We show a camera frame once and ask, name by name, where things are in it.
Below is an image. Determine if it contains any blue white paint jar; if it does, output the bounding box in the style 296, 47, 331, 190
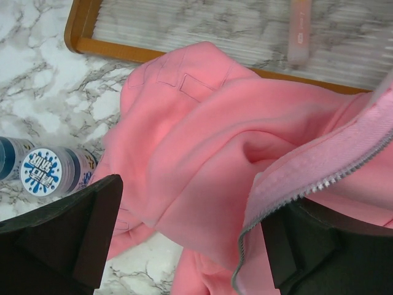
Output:
1, 136, 34, 181
20, 146, 97, 197

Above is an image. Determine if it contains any wooden three-tier shelf rack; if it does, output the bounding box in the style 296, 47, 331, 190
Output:
63, 0, 374, 96

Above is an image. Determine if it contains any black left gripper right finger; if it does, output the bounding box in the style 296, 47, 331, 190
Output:
261, 199, 392, 295

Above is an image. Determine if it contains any pink zip jacket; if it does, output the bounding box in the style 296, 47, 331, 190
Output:
93, 42, 392, 294

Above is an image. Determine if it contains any yellow pink glue stick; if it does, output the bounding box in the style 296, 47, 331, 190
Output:
287, 0, 312, 65

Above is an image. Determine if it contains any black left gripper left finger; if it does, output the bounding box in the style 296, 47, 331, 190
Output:
1, 175, 123, 294

